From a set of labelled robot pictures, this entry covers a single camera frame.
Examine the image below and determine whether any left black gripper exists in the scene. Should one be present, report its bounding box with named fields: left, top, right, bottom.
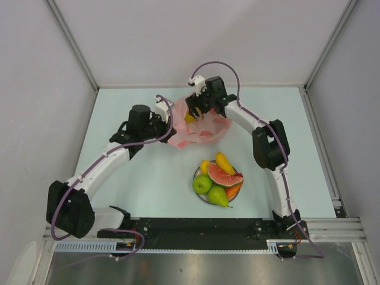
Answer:
left=140, top=112, right=176, bottom=144

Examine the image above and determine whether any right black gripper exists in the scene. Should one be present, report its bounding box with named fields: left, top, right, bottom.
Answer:
left=185, top=85, right=215, bottom=120

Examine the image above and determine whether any yellow fake banana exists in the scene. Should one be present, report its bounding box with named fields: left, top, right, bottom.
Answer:
left=184, top=111, right=197, bottom=124

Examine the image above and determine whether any pink plastic bag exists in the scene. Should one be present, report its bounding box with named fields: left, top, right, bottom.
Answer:
left=168, top=97, right=232, bottom=148

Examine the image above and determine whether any yellow fake fruit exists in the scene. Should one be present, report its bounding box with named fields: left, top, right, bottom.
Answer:
left=199, top=160, right=210, bottom=175

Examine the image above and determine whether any fake watermelon slice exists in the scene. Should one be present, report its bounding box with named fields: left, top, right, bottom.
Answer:
left=208, top=162, right=244, bottom=188

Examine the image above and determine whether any green fake apple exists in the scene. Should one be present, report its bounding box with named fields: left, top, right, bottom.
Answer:
left=192, top=174, right=213, bottom=194

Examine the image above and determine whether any white printed plate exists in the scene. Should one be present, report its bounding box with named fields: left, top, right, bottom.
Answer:
left=193, top=167, right=239, bottom=204

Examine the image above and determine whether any green fake pear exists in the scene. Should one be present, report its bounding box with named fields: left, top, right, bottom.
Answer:
left=207, top=185, right=229, bottom=207

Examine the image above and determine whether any red fake fruit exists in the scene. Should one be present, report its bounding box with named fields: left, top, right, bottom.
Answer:
left=224, top=182, right=243, bottom=201

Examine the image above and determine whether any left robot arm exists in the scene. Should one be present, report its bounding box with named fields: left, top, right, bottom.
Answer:
left=46, top=97, right=176, bottom=240

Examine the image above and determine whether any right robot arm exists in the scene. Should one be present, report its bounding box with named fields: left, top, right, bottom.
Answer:
left=186, top=76, right=297, bottom=238

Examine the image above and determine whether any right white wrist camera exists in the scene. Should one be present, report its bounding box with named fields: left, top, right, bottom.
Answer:
left=188, top=75, right=207, bottom=97

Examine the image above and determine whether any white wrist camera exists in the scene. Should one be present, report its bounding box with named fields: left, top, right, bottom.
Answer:
left=154, top=98, right=174, bottom=123
left=188, top=75, right=207, bottom=97

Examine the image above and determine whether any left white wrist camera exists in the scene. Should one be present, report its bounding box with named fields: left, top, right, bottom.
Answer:
left=154, top=98, right=174, bottom=123

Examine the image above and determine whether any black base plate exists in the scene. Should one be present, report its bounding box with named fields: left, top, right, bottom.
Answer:
left=97, top=217, right=310, bottom=250

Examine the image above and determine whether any white cable duct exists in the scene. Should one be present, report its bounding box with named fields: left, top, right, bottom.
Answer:
left=54, top=240, right=296, bottom=255

